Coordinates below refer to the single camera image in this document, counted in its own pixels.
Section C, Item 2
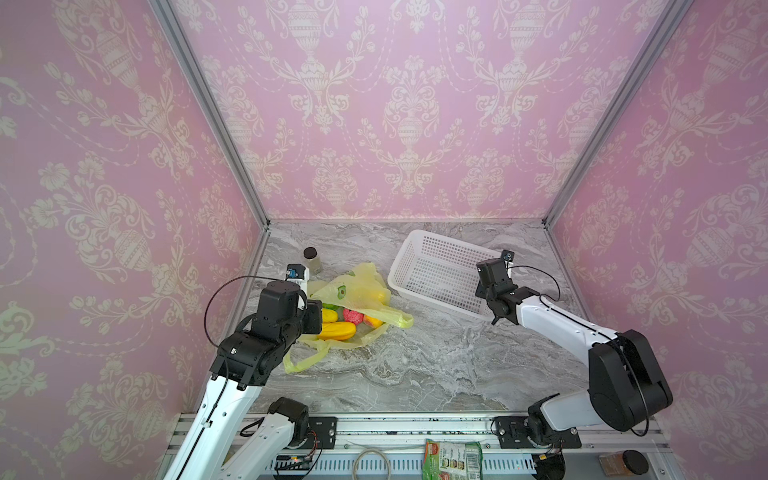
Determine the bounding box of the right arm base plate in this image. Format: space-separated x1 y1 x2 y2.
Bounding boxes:
491 415 582 450

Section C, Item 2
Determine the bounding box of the green snack packet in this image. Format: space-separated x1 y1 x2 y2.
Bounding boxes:
422 440 482 480

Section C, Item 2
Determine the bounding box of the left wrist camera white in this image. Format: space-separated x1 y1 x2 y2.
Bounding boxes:
285 263 310 296

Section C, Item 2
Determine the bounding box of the yellow-green plastic bag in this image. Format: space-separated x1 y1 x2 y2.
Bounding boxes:
283 263 414 374

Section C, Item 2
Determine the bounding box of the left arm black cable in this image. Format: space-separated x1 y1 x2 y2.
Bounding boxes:
203 275 288 349

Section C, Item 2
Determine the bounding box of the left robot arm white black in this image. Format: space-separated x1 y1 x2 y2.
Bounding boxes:
165 279 322 479

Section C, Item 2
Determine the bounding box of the pink dragon fruit toy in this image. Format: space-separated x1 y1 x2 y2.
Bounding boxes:
343 309 365 325

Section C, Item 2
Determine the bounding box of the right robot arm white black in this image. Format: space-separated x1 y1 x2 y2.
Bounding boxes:
476 258 674 447

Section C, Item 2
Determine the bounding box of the small bottle black cap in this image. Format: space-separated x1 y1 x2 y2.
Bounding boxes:
303 247 323 277

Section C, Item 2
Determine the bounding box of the yellow banana toy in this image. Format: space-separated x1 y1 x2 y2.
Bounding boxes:
317 321 357 341

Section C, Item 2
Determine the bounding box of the grey cable loop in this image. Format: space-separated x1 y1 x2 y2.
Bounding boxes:
351 447 392 480

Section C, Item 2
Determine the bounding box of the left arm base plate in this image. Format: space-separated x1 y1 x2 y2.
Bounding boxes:
289 416 338 450

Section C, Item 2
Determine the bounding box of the white plastic basket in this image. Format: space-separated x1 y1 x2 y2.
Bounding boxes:
387 230 501 321

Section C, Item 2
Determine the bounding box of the small circuit board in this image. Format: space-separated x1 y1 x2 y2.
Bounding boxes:
274 455 314 472

